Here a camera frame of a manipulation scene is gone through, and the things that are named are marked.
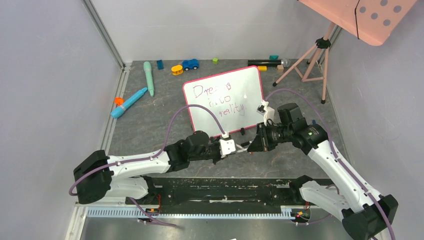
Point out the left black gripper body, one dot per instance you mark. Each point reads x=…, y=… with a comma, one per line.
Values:
x=214, y=153

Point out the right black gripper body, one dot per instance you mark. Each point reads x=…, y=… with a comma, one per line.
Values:
x=260, y=139

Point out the pink framed whiteboard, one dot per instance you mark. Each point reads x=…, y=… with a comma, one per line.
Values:
x=225, y=102

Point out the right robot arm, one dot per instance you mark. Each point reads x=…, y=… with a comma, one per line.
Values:
x=362, y=210

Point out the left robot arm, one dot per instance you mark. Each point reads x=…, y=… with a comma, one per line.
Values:
x=101, y=175

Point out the black rainbow marker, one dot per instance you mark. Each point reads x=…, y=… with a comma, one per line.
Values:
x=244, y=144

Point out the wooden cube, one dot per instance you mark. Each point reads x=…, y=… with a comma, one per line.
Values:
x=280, y=68

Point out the pink tripod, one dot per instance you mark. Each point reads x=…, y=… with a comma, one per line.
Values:
x=321, y=45

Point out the teal block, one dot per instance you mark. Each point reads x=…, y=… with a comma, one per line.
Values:
x=274, y=57

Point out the yellow oval toy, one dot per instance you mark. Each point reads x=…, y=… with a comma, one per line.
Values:
x=177, y=69

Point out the blue toy car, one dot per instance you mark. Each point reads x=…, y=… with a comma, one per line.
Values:
x=191, y=64

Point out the dark blue block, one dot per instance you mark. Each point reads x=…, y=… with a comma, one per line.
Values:
x=160, y=64

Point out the blue toy crayon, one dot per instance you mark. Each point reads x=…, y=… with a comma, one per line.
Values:
x=119, y=110

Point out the orange small toy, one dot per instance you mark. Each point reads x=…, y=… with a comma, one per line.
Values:
x=119, y=101

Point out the mint green toy stick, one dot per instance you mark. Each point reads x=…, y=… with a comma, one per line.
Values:
x=149, y=77

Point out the pink perforated panel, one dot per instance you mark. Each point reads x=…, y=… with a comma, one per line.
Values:
x=371, y=21

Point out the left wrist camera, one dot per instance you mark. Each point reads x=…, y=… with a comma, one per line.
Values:
x=227, y=145

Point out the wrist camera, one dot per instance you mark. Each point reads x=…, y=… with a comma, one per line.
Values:
x=266, y=111
x=227, y=145

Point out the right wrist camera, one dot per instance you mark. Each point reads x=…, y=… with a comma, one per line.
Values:
x=266, y=111

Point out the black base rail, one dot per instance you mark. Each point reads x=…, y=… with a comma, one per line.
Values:
x=182, y=195

